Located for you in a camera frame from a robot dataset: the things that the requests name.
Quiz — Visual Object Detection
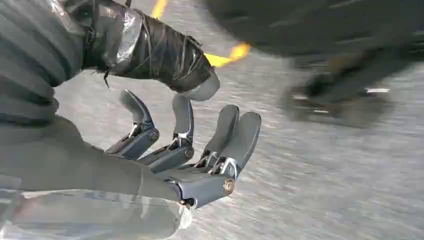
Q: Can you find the black robot foot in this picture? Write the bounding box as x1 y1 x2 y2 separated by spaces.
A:
204 0 424 131

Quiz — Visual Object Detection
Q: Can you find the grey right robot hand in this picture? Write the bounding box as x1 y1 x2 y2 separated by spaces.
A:
0 0 263 240

